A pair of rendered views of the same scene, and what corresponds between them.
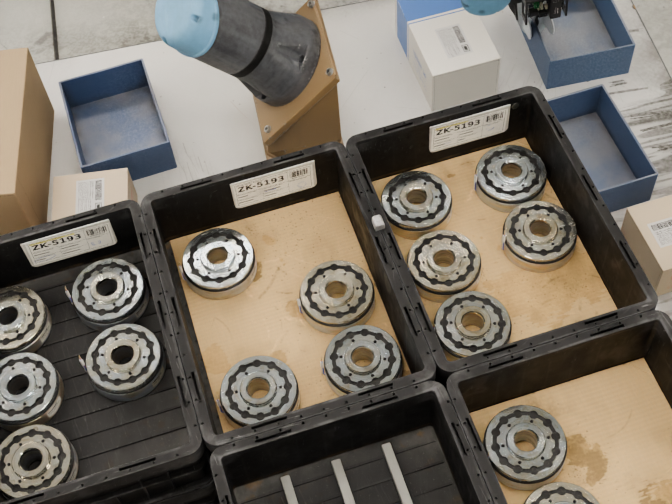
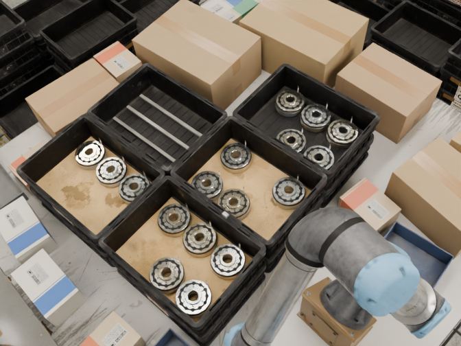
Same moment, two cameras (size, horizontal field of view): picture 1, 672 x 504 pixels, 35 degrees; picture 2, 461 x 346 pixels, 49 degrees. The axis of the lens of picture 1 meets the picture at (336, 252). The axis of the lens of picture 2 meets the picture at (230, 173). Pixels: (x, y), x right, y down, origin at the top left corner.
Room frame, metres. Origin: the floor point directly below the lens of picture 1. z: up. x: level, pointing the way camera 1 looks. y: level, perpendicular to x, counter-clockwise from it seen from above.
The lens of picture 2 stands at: (1.43, -0.40, 2.24)
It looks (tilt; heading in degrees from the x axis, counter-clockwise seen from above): 57 degrees down; 148
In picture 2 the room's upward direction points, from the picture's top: 6 degrees counter-clockwise
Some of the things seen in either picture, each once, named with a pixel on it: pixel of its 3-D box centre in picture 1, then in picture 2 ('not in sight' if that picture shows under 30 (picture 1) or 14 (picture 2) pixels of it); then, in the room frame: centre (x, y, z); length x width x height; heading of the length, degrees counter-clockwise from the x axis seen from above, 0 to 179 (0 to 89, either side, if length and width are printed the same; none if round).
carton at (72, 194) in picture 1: (95, 225); (368, 208); (1.01, 0.38, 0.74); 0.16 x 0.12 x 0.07; 1
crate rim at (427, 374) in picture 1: (280, 285); (247, 176); (0.75, 0.08, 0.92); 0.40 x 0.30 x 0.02; 13
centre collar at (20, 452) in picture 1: (31, 460); (289, 99); (0.56, 0.41, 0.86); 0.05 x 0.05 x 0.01
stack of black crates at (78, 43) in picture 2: not in sight; (100, 58); (-0.61, 0.13, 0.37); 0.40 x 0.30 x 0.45; 97
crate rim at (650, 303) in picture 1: (492, 221); (181, 246); (0.82, -0.22, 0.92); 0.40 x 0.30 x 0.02; 13
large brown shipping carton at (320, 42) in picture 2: not in sight; (302, 39); (0.31, 0.69, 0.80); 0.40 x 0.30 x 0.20; 14
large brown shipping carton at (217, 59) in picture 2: not in sight; (198, 57); (0.12, 0.32, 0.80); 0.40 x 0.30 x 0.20; 14
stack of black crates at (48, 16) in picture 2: not in sight; (62, 30); (-1.00, 0.08, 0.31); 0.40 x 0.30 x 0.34; 97
